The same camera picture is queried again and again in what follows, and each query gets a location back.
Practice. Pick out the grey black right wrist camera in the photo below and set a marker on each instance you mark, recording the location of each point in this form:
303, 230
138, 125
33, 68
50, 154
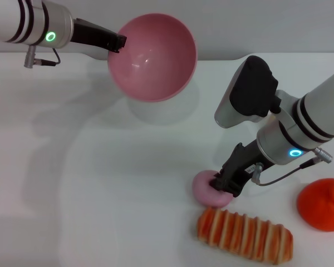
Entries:
247, 91

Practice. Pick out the red orange toy tomato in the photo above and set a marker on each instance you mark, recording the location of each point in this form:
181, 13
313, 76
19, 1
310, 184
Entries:
321, 205

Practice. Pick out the orange striped toy bread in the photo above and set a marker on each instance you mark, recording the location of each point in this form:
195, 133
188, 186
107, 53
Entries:
245, 236

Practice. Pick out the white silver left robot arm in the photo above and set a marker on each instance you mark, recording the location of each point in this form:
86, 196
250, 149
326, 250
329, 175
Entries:
25, 22

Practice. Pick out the pink toy peach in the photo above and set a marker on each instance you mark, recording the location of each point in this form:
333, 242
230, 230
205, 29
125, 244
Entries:
203, 192

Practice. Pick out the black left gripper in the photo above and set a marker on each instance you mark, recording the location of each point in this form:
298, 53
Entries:
92, 34

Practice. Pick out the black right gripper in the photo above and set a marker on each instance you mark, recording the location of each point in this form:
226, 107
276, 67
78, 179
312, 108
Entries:
242, 164

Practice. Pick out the pink plastic bowl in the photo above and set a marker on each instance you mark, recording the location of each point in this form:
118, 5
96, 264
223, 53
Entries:
156, 61

